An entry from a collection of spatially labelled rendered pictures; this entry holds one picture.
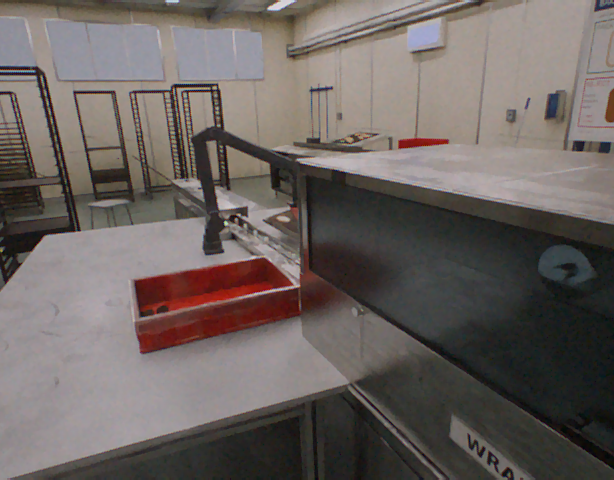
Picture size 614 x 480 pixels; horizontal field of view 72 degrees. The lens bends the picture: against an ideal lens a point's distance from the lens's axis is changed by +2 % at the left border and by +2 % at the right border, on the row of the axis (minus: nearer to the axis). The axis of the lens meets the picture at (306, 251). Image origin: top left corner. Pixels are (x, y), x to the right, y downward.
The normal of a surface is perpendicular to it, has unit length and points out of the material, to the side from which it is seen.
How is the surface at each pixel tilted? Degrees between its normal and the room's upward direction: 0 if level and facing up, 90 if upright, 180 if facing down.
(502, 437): 90
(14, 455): 0
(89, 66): 90
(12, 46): 90
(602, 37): 90
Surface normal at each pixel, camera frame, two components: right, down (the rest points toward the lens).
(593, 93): -0.92, 0.16
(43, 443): -0.04, -0.94
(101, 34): 0.47, 0.27
